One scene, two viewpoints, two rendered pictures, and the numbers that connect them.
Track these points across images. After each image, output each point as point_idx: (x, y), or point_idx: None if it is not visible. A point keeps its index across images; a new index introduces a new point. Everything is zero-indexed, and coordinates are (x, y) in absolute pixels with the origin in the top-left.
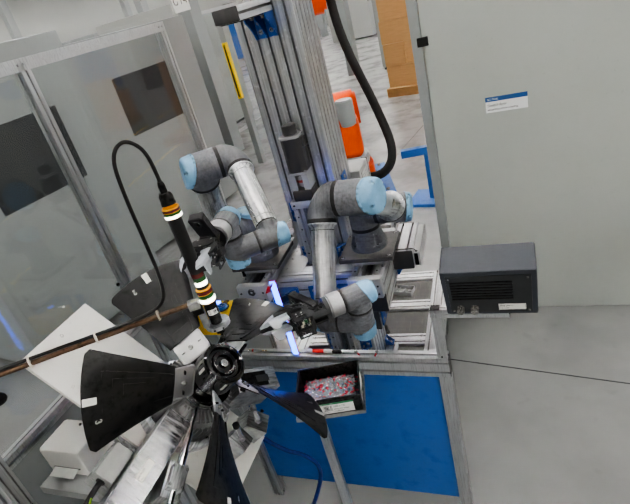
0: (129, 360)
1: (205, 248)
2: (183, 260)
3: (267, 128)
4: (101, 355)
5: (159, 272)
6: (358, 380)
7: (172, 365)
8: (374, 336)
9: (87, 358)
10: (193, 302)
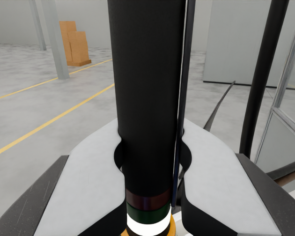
0: (207, 121)
1: (88, 223)
2: (195, 132)
3: None
4: (224, 93)
5: (247, 103)
6: None
7: (180, 173)
8: None
9: (230, 84)
10: (178, 217)
